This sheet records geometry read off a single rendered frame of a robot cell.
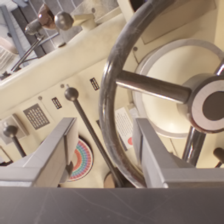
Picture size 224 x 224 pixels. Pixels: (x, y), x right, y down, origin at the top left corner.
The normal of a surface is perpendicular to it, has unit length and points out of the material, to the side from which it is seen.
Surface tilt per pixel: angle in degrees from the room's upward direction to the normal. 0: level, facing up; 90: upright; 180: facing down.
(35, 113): 90
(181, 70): 90
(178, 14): 90
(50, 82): 90
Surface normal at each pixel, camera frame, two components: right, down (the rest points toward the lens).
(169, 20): 0.01, 0.30
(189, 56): -0.04, -0.21
